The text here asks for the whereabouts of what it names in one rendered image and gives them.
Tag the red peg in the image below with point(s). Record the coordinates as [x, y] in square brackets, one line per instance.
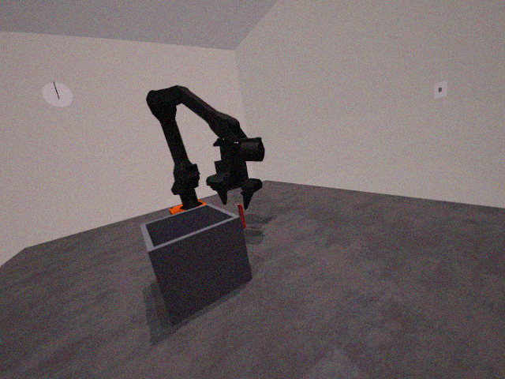
[241, 215]

